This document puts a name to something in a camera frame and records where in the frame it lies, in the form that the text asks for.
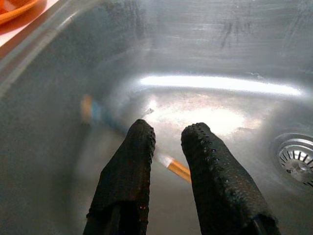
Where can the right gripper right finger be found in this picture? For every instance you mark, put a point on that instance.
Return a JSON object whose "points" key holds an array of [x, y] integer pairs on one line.
{"points": [[220, 183]]}

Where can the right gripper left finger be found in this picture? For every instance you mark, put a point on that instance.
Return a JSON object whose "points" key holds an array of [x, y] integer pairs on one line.
{"points": [[122, 183]]}

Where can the stainless steel kitchen sink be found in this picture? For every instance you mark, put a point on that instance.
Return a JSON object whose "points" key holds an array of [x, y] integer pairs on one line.
{"points": [[195, 49]]}

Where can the steel sink drain strainer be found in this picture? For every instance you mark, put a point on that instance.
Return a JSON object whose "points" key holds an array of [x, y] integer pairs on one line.
{"points": [[297, 159]]}

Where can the orange plastic plate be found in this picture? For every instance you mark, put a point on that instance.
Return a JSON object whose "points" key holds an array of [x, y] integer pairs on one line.
{"points": [[12, 9]]}

